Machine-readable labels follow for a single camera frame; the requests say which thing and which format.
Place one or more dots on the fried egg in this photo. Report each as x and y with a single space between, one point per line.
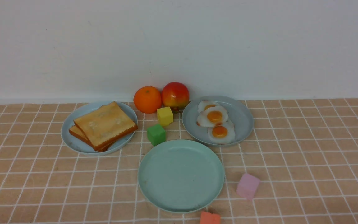
205 104
213 116
223 134

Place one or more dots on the toast slice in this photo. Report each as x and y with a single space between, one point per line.
106 125
75 131

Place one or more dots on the yellow foam cube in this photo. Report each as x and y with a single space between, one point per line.
165 116

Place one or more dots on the red yellow apple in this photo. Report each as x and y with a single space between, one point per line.
176 96

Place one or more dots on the green foam cube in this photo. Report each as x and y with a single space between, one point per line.
156 134

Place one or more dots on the orange fruit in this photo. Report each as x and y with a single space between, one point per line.
148 99

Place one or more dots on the grey blue plate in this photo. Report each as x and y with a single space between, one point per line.
238 113

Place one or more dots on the teal green plate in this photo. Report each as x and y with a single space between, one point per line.
181 176

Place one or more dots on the pink foam cube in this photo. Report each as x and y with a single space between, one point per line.
247 186

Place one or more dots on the orange foam cube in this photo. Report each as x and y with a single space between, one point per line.
209 218

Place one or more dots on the light blue plate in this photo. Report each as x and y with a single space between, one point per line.
82 148

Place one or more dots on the checkered tan tablecloth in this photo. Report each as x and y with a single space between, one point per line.
305 153

